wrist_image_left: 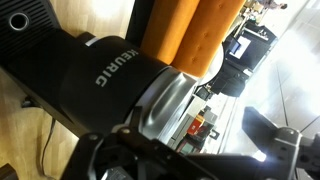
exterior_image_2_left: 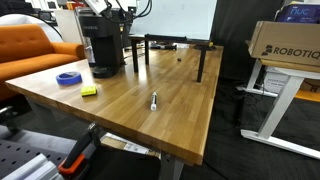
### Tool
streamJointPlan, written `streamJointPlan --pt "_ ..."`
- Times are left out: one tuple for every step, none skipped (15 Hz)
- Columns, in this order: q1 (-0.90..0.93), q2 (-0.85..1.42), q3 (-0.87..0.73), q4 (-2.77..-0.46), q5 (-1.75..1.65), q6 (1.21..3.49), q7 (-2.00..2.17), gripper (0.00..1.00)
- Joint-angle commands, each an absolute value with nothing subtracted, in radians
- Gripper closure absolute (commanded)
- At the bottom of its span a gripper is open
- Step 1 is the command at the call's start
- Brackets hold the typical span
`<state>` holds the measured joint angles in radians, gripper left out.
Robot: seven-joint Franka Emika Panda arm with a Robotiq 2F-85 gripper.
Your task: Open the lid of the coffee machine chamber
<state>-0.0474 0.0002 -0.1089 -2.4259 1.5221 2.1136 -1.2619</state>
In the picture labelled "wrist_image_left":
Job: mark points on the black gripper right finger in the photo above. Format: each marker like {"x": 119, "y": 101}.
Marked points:
{"x": 280, "y": 150}

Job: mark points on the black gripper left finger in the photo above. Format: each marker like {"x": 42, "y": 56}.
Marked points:
{"x": 86, "y": 153}

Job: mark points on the black Keurig coffee machine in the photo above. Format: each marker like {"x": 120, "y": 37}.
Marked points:
{"x": 83, "y": 83}

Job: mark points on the red box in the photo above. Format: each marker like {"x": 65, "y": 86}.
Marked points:
{"x": 196, "y": 125}

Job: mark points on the round white table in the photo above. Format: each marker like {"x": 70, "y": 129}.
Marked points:
{"x": 215, "y": 66}

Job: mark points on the orange sofa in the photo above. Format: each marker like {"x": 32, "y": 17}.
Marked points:
{"x": 200, "y": 33}

